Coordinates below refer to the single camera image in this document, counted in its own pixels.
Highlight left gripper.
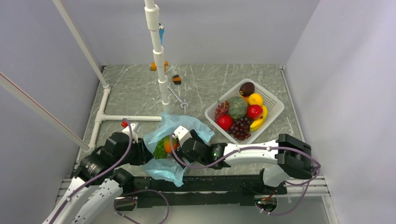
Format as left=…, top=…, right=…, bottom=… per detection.
left=113, top=137, right=154, bottom=167

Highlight dark brown fake fruit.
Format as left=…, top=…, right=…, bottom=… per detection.
left=239, top=82, right=255, bottom=97

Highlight blue handled tool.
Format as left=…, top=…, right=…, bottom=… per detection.
left=158, top=23, right=165, bottom=45

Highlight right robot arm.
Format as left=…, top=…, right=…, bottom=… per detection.
left=171, top=126, right=319, bottom=194

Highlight yellow fake lemon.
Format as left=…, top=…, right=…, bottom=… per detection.
left=248, top=93, right=264, bottom=106

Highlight red fake apple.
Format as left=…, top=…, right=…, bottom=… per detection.
left=216, top=114, right=233, bottom=131

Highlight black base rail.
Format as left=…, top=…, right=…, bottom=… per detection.
left=127, top=174, right=287, bottom=208

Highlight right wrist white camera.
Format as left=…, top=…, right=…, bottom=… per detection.
left=172, top=126, right=192, bottom=146

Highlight white pvc pipe frame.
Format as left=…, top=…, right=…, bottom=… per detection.
left=0, top=0, right=170, bottom=152

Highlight orange black small brush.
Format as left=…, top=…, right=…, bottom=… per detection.
left=172, top=74, right=182, bottom=85

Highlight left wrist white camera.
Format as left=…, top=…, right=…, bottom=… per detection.
left=121, top=121, right=141, bottom=142

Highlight red fake pomegranate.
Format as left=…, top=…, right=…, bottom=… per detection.
left=247, top=105, right=263, bottom=120

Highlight dark red fake grapes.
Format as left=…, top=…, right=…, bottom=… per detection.
left=228, top=117, right=252, bottom=141

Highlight silver wrench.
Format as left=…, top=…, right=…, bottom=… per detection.
left=168, top=84, right=189, bottom=109

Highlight light blue plastic bag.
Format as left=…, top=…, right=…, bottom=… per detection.
left=142, top=113, right=214, bottom=187

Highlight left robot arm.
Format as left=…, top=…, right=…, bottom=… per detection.
left=44, top=132, right=154, bottom=224

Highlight green fake melon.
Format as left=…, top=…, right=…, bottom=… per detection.
left=227, top=96, right=248, bottom=119

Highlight wrist white camera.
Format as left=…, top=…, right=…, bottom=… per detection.
left=121, top=121, right=141, bottom=142
left=172, top=126, right=192, bottom=146

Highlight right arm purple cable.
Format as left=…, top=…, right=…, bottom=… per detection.
left=169, top=133, right=322, bottom=217

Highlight green fake grapes in bag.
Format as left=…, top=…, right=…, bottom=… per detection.
left=153, top=138, right=168, bottom=159

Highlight white plastic basket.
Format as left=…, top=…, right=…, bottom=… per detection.
left=205, top=79, right=284, bottom=144

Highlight fake orange in basket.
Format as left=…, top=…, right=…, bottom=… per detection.
left=240, top=95, right=250, bottom=106

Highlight light red fake grapes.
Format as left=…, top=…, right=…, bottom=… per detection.
left=214, top=101, right=229, bottom=122

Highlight yellow fake banana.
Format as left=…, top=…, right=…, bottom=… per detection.
left=249, top=105, right=268, bottom=132

